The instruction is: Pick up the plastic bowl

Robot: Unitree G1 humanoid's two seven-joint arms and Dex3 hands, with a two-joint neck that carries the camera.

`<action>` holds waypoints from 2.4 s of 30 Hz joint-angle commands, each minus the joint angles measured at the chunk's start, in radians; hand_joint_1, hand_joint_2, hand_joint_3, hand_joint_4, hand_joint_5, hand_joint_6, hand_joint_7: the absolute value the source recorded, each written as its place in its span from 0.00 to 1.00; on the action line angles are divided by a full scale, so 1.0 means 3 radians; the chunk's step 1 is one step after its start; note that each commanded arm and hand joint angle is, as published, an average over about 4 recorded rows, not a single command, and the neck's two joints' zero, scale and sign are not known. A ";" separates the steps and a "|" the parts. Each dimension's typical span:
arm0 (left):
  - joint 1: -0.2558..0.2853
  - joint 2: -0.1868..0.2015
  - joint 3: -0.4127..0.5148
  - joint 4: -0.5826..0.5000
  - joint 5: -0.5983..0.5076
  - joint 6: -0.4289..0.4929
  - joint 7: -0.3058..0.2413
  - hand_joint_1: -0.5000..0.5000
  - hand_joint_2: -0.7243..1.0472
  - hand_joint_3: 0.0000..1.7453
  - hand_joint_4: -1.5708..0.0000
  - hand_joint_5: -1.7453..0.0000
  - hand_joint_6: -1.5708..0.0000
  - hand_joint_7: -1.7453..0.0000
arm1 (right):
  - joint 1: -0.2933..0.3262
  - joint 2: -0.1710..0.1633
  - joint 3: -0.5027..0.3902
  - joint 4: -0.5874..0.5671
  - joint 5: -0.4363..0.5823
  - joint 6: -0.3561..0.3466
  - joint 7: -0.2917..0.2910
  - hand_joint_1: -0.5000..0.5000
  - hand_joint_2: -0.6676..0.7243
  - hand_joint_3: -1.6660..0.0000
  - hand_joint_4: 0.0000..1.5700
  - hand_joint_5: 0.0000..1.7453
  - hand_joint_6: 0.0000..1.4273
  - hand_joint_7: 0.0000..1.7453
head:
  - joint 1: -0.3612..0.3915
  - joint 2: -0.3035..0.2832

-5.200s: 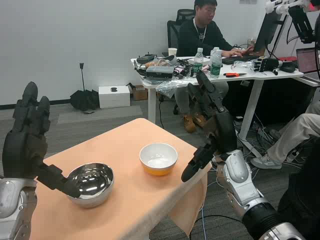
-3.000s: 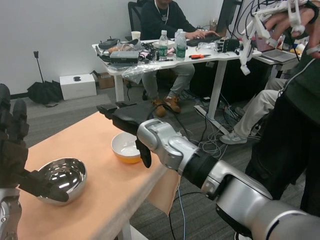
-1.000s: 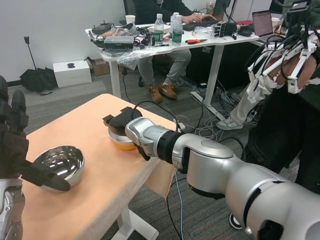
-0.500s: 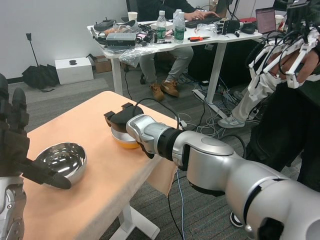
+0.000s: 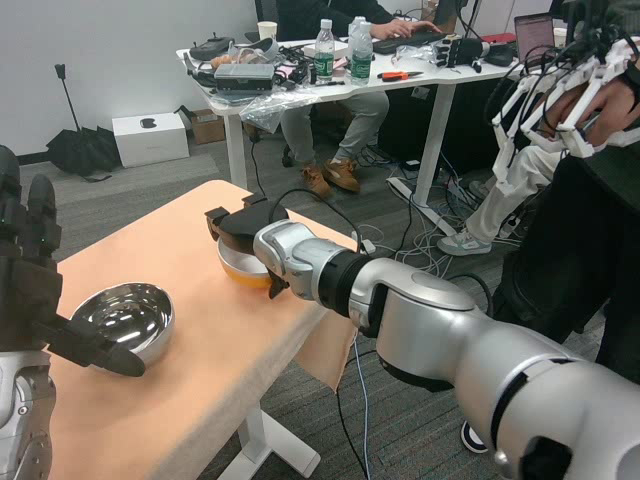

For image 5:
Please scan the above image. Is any folded black umbrella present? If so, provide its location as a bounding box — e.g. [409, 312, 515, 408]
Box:
[45, 63, 122, 184]

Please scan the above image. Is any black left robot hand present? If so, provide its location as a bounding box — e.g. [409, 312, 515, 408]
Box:
[0, 145, 147, 378]

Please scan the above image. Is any black rounded device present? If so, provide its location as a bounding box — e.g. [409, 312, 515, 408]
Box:
[483, 43, 517, 67]

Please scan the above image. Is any seated person in black sweater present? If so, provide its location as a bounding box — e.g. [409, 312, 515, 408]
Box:
[273, 0, 445, 197]

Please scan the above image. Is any white table leg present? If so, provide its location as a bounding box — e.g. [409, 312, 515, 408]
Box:
[233, 399, 322, 480]

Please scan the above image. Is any open laptop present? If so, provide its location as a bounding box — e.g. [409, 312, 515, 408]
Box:
[513, 13, 557, 67]

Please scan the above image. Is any black computer monitor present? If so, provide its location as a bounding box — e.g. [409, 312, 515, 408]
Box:
[432, 0, 484, 31]

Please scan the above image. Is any white exoskeleton glove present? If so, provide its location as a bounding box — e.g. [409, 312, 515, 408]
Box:
[489, 37, 640, 197]

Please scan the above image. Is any person in beige trousers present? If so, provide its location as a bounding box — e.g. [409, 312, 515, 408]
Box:
[437, 144, 567, 257]

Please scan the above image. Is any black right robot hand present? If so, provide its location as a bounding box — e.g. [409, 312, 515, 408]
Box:
[204, 194, 291, 300]

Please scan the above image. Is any grey hard case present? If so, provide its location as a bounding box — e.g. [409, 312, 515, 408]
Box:
[213, 63, 277, 95]

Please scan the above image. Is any clear plastic bag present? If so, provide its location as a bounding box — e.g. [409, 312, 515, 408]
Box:
[238, 89, 322, 134]

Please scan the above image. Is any white office desk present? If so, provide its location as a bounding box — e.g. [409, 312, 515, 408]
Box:
[175, 29, 532, 237]

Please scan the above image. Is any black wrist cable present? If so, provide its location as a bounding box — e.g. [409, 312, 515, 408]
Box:
[271, 188, 364, 252]

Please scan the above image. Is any white cardboard box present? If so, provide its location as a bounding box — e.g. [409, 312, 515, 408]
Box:
[111, 112, 191, 169]

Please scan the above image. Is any black remote controller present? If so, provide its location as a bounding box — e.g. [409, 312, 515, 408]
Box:
[189, 33, 236, 61]

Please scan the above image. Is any black keyboard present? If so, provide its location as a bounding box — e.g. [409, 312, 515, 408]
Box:
[372, 31, 446, 56]

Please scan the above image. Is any brown cardboard box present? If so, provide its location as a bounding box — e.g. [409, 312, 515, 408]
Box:
[178, 105, 227, 146]

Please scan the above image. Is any operator in black clothes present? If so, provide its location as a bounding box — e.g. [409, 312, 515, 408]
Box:
[459, 0, 640, 454]

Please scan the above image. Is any black spare robot hand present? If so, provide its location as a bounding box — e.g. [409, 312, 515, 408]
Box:
[432, 35, 492, 69]

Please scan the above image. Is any grey headset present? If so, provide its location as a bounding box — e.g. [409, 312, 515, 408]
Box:
[228, 37, 280, 64]

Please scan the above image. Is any white and orange plastic bowl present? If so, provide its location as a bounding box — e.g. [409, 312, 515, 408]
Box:
[216, 234, 274, 292]

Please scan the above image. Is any green label water bottle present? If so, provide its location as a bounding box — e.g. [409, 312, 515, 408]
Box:
[314, 18, 336, 84]
[348, 15, 374, 87]

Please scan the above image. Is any flat white box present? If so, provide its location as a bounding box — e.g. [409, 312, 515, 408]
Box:
[303, 40, 349, 59]

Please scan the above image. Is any shiny steel bowl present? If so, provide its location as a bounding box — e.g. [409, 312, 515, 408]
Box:
[67, 282, 177, 372]

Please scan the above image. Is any blue cable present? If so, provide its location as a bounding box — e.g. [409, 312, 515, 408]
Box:
[351, 337, 374, 480]

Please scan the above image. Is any table with orange cloth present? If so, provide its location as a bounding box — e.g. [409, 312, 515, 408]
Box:
[47, 179, 359, 480]

